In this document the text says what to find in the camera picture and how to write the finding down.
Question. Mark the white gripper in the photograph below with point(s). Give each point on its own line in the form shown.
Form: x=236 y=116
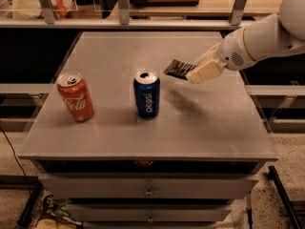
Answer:
x=231 y=52

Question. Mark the dark rxbar chocolate bar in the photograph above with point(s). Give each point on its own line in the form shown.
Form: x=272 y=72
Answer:
x=179 y=69

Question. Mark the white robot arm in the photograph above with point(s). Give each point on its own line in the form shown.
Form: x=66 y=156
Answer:
x=280 y=34

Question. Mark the blue pepsi can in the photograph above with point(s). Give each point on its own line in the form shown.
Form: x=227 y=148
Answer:
x=146 y=87

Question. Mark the red coca-cola can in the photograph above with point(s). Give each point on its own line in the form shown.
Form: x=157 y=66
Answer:
x=75 y=94

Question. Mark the red object inside cabinet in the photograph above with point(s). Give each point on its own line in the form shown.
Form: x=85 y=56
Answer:
x=143 y=163

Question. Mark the lower drawer with knob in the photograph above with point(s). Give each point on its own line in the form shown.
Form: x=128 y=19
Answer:
x=148 y=212

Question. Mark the drawer with knob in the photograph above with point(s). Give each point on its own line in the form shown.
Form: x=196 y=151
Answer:
x=148 y=212
x=206 y=187

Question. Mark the white and orange plastic bag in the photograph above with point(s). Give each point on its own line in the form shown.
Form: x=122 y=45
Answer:
x=30 y=9

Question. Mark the top drawer with knob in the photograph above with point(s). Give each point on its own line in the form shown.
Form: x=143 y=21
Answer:
x=206 y=187

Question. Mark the colourful snack bag on floor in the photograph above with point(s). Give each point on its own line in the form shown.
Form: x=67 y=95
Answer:
x=54 y=216

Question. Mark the metal rail frame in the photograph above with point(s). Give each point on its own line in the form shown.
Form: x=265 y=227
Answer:
x=209 y=15

